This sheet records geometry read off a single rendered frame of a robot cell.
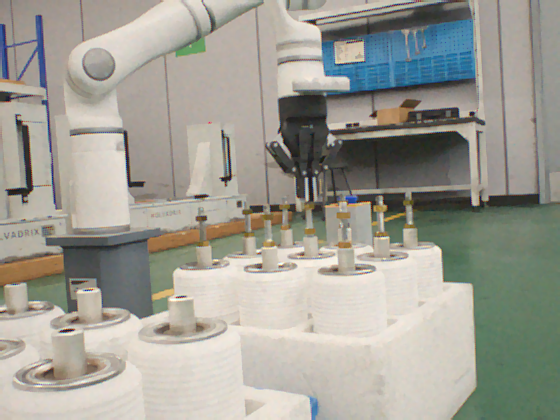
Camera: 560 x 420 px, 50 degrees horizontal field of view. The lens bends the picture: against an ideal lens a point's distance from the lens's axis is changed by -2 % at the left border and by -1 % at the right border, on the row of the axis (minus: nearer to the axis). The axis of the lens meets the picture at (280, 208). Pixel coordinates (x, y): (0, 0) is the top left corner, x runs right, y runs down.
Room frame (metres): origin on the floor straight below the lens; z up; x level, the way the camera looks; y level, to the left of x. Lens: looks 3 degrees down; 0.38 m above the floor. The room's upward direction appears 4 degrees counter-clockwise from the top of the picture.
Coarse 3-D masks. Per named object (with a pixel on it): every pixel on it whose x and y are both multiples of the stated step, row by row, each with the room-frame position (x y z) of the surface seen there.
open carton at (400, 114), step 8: (408, 104) 5.37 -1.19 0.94; (416, 104) 5.47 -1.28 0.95; (376, 112) 5.48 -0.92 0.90; (384, 112) 5.38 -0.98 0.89; (392, 112) 5.33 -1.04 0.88; (400, 112) 5.32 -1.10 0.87; (408, 112) 5.43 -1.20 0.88; (384, 120) 5.39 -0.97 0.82; (392, 120) 5.34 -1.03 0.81; (400, 120) 5.31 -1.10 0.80; (408, 120) 5.42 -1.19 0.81
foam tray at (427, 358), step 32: (448, 288) 0.97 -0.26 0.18; (160, 320) 0.87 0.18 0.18; (224, 320) 0.85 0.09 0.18; (416, 320) 0.78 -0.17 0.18; (448, 320) 0.88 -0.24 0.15; (256, 352) 0.76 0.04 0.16; (288, 352) 0.74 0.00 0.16; (320, 352) 0.71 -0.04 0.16; (352, 352) 0.69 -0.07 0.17; (384, 352) 0.68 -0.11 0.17; (416, 352) 0.76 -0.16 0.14; (448, 352) 0.88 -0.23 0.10; (256, 384) 0.77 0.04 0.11; (288, 384) 0.74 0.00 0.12; (320, 384) 0.72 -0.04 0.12; (352, 384) 0.69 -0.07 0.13; (384, 384) 0.67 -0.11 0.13; (416, 384) 0.76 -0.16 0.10; (448, 384) 0.87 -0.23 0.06; (320, 416) 0.72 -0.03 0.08; (352, 416) 0.69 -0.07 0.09; (384, 416) 0.67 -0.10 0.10; (416, 416) 0.75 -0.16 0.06; (448, 416) 0.86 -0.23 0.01
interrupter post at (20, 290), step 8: (8, 288) 0.63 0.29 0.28; (16, 288) 0.63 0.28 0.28; (24, 288) 0.63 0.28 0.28; (8, 296) 0.63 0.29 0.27; (16, 296) 0.63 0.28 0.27; (24, 296) 0.63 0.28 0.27; (8, 304) 0.63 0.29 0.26; (16, 304) 0.63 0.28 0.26; (24, 304) 0.63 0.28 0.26; (8, 312) 0.63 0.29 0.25; (16, 312) 0.63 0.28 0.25
